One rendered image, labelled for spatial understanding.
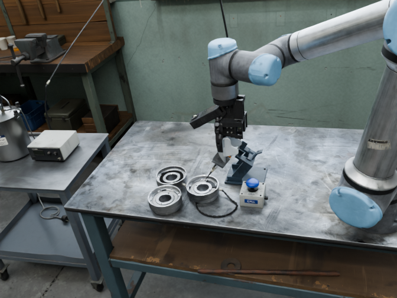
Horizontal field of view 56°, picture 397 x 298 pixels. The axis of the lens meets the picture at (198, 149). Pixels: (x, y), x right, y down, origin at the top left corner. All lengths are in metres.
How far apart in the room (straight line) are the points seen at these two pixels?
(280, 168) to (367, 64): 1.50
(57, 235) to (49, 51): 1.20
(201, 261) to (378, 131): 0.78
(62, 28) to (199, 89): 1.09
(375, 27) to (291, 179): 0.57
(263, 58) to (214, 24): 1.77
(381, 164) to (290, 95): 1.95
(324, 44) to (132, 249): 0.96
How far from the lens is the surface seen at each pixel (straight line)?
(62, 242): 2.11
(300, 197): 1.20
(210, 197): 1.16
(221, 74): 0.99
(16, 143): 1.91
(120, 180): 1.36
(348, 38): 0.93
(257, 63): 0.91
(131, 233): 1.51
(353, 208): 0.91
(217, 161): 1.16
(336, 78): 2.71
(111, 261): 1.47
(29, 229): 2.29
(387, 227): 1.12
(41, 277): 2.30
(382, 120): 0.81
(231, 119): 1.06
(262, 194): 1.13
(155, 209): 1.15
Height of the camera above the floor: 1.57
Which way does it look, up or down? 32 degrees down
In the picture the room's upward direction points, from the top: 7 degrees counter-clockwise
